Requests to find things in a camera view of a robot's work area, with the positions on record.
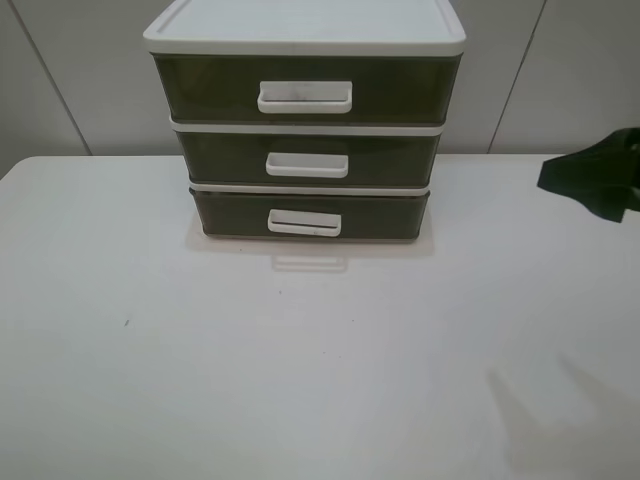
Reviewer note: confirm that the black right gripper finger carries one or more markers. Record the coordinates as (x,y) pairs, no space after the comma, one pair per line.
(604,178)

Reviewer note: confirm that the smoky bottom drawer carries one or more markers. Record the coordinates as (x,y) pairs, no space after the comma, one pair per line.
(309,217)

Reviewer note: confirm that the smoky drawer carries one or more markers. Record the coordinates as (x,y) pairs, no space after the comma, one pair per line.
(286,90)
(309,217)
(309,160)

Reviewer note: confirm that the smoky top drawer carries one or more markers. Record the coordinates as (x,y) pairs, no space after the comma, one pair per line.
(286,90)

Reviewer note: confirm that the smoky middle drawer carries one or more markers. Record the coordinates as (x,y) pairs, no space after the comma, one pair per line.
(309,160)

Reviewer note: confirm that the white drawer cabinet frame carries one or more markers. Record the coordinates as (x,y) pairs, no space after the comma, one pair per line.
(378,29)

